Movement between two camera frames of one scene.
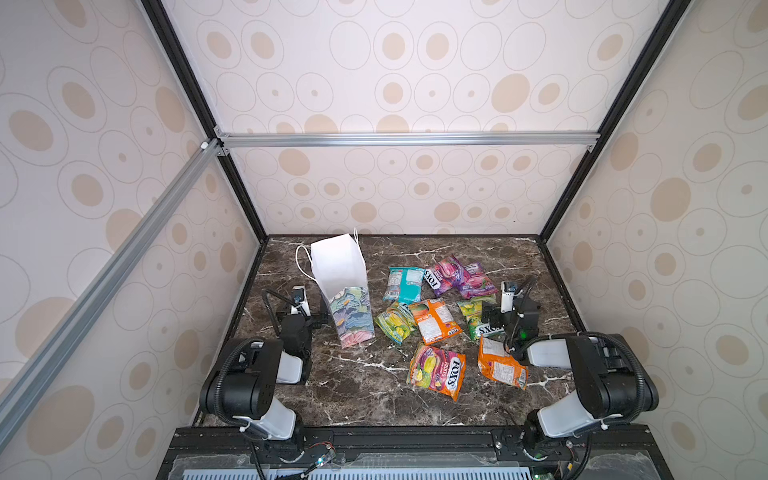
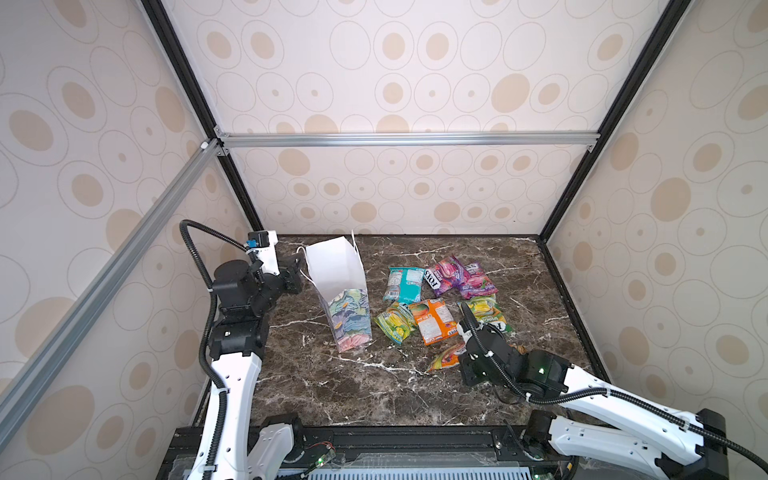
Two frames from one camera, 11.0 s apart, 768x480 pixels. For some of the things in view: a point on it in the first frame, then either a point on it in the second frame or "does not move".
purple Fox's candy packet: (446, 276) does not move
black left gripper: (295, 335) → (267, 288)
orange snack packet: (434, 321) does not move
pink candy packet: (477, 283) does not move
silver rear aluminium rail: (406, 140) does not move
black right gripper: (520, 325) → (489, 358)
